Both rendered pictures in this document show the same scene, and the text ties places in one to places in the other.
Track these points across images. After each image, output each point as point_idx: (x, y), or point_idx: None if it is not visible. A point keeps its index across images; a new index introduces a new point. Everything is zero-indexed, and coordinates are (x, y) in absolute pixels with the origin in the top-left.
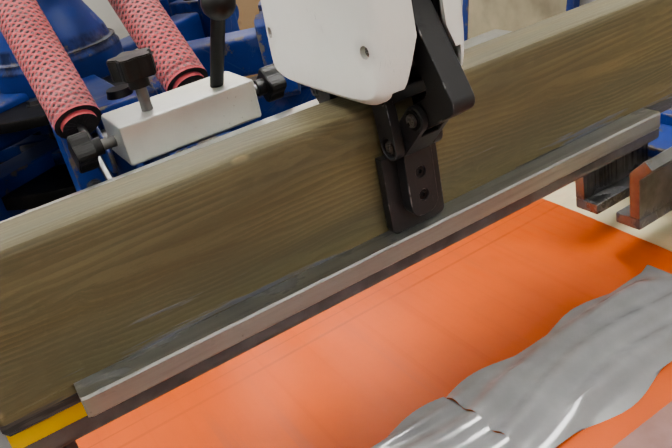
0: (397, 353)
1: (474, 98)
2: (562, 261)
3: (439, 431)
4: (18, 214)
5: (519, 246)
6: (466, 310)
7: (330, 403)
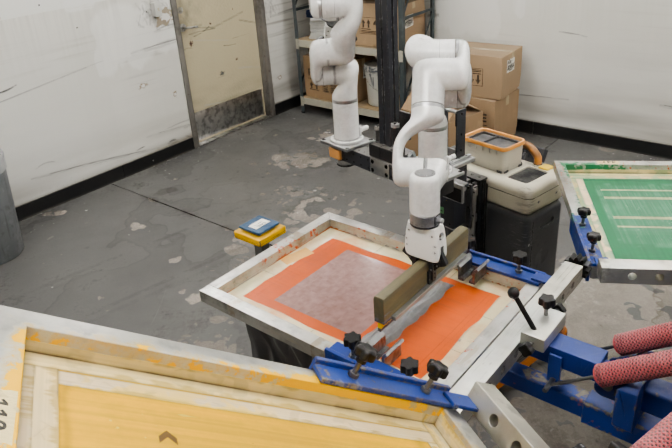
0: (435, 323)
1: (402, 250)
2: (403, 351)
3: (417, 307)
4: None
5: (417, 356)
6: (424, 335)
7: (444, 312)
